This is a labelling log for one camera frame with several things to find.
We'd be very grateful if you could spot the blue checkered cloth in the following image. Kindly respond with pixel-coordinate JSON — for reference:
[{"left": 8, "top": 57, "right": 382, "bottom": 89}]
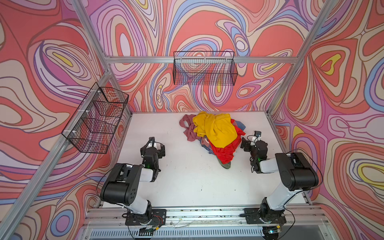
[{"left": 233, "top": 121, "right": 246, "bottom": 131}]

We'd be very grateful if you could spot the pink printed cloth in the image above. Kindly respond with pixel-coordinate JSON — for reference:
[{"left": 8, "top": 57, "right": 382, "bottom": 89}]
[{"left": 199, "top": 136, "right": 214, "bottom": 155}]

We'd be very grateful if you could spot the red cloth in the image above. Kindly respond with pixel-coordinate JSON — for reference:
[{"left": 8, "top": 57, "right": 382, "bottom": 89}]
[{"left": 209, "top": 119, "right": 246, "bottom": 164}]

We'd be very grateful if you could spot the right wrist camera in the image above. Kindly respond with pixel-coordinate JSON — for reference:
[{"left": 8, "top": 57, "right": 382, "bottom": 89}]
[{"left": 247, "top": 131, "right": 262, "bottom": 143}]

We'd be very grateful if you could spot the black wire basket left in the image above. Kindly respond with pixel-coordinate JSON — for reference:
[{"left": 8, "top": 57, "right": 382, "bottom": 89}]
[{"left": 62, "top": 83, "right": 129, "bottom": 154}]

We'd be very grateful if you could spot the green cloth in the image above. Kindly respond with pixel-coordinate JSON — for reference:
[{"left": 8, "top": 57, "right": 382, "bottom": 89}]
[{"left": 217, "top": 158, "right": 231, "bottom": 170}]

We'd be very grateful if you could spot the black wire basket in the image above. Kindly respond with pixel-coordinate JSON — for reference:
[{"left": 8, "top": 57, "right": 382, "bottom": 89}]
[
  {"left": 62, "top": 83, "right": 129, "bottom": 154},
  {"left": 173, "top": 50, "right": 238, "bottom": 86}
]

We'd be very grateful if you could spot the aluminium rail base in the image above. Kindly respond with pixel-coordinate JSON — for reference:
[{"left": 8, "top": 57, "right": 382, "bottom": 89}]
[{"left": 77, "top": 205, "right": 338, "bottom": 240}]

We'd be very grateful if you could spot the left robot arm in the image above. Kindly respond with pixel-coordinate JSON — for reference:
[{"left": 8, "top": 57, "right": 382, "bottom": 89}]
[{"left": 99, "top": 137, "right": 166, "bottom": 221}]

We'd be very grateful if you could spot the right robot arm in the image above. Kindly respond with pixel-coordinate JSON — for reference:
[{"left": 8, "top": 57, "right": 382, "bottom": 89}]
[{"left": 241, "top": 137, "right": 320, "bottom": 224}]

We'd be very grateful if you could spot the yellow cloth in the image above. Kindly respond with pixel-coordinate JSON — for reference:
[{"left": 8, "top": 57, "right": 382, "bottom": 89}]
[{"left": 193, "top": 112, "right": 238, "bottom": 148}]

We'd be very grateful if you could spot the black wire basket back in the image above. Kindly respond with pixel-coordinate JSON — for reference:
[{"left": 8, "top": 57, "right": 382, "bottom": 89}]
[{"left": 173, "top": 50, "right": 238, "bottom": 86}]

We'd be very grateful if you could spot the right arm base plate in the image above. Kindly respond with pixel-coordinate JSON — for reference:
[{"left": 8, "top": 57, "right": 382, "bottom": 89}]
[{"left": 240, "top": 208, "right": 287, "bottom": 225}]

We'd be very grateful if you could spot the maroon cloth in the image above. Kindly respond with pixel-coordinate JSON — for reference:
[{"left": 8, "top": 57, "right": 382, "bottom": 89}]
[{"left": 179, "top": 115, "right": 198, "bottom": 142}]

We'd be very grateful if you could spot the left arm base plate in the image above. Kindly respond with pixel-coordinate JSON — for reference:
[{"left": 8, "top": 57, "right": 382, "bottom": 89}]
[{"left": 122, "top": 209, "right": 167, "bottom": 227}]

